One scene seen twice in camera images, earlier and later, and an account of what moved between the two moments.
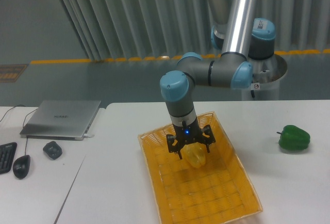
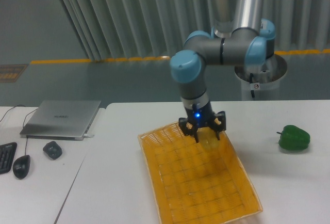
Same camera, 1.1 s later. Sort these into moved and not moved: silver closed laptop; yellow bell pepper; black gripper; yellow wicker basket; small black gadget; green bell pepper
Moved: yellow bell pepper; black gripper
Not moved: silver closed laptop; small black gadget; green bell pepper; yellow wicker basket
